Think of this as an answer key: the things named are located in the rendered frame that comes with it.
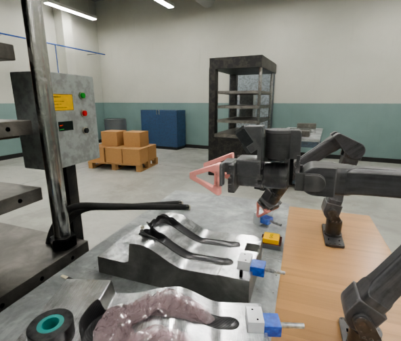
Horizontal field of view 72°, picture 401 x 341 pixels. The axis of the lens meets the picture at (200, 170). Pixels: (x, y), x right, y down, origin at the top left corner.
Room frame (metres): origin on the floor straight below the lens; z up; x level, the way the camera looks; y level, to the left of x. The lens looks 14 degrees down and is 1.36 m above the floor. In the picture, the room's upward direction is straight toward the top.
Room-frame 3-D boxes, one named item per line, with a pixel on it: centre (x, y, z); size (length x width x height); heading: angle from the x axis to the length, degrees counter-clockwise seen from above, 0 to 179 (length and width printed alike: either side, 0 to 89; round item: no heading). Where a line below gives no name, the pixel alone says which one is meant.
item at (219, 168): (0.58, -0.02, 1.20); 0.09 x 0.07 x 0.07; 71
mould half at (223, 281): (0.85, 0.06, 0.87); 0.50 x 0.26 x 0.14; 70
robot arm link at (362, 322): (0.50, -0.35, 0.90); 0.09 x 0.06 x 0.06; 161
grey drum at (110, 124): (7.63, 2.32, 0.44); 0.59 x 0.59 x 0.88
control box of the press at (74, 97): (1.29, 0.64, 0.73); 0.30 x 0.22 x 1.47; 160
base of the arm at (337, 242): (1.07, -0.56, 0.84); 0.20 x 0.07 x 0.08; 161
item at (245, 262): (0.70, -0.17, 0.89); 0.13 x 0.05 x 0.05; 70
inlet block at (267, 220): (1.16, -0.31, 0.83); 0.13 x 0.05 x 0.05; 43
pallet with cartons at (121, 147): (5.77, 1.63, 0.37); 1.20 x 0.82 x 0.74; 73
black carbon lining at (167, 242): (0.83, 0.05, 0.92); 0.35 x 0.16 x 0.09; 70
